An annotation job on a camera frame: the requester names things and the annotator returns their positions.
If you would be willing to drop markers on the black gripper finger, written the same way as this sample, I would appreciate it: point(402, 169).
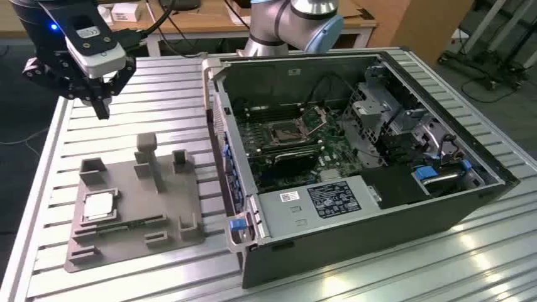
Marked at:
point(123, 75)
point(54, 78)

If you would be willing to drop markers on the silver CPU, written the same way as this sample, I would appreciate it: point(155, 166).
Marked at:
point(100, 206)

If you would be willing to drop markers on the black RAM slot bank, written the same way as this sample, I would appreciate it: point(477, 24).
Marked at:
point(289, 148)
point(271, 111)

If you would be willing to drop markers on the CPU socket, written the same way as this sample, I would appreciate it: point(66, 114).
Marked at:
point(286, 132)

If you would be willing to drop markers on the white box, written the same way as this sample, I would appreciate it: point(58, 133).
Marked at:
point(125, 12)

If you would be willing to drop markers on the wooden desk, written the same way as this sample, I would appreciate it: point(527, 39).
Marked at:
point(201, 19)

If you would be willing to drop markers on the black pouch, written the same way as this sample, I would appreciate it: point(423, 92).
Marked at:
point(177, 3)

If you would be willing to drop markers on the small cardboard box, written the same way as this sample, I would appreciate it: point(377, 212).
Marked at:
point(238, 15)

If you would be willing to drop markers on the thin metal locking lever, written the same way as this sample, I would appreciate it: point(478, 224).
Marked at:
point(263, 115)

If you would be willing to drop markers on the grey parts rack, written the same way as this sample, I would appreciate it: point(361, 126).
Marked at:
point(138, 201)

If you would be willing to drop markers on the green RAM stick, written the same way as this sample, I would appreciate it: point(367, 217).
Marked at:
point(125, 226)

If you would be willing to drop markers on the black graphics card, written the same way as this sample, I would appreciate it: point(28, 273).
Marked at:
point(293, 163)

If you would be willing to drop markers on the blue case latch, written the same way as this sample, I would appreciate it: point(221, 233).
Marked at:
point(237, 225)

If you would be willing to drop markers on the green motherboard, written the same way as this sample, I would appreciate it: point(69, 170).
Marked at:
point(335, 157)

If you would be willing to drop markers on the silver chipset heatsink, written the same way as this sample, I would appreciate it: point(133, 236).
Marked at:
point(330, 175)

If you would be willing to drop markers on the brown cardboard sheet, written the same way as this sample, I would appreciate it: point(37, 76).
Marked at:
point(355, 12)

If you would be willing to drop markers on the metal drive cage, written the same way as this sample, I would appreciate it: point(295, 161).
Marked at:
point(369, 110)

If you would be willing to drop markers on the silver power supply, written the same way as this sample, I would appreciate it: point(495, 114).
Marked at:
point(285, 220)

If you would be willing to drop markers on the wooden cabinet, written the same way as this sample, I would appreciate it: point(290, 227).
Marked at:
point(427, 25)

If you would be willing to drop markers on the black open PC case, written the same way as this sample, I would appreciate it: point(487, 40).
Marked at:
point(355, 245)

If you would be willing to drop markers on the blue disk carrier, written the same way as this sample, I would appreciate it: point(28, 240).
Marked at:
point(423, 175)

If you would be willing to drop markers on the small blue clip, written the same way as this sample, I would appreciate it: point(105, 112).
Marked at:
point(466, 165)

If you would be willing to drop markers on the black wheeled equipment stand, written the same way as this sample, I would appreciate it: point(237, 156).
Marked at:
point(498, 67)

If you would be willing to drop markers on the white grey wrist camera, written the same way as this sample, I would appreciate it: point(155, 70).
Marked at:
point(100, 59)

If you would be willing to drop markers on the blue card retention bracket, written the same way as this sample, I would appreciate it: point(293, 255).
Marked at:
point(225, 150)

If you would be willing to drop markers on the black plastic duct cover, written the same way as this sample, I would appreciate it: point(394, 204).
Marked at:
point(394, 188)

